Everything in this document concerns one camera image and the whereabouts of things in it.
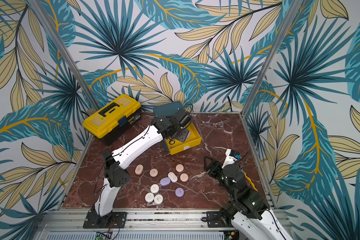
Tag teal drawer cabinet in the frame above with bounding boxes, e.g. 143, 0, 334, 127
151, 101, 187, 145

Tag yellow top drawer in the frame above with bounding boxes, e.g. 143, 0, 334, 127
164, 123, 202, 155

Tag purple round earphone case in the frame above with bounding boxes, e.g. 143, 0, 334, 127
175, 188, 185, 198

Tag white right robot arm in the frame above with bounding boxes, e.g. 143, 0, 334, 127
203, 156, 292, 240

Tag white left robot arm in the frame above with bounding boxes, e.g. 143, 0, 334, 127
93, 109, 192, 218

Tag pink round earphone case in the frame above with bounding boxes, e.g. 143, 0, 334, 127
150, 169, 159, 178
176, 164, 184, 173
180, 173, 189, 183

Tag white oval earphone case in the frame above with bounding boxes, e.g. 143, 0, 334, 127
168, 172, 178, 183

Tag pink oval earphone case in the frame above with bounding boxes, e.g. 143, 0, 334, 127
135, 165, 144, 176

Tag white round earphone case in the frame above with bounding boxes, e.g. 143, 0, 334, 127
150, 184, 160, 194
154, 194, 164, 205
145, 193, 155, 203

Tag yellow and black toolbox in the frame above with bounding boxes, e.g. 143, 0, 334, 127
83, 95, 142, 146

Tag yellow handled pliers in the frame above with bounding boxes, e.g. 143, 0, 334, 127
244, 173, 258, 191

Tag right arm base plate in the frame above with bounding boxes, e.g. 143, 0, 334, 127
204, 211, 234, 228

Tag aluminium front rail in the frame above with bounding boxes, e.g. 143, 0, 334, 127
32, 208, 289, 240

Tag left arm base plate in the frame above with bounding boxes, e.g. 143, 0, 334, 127
83, 210, 127, 229

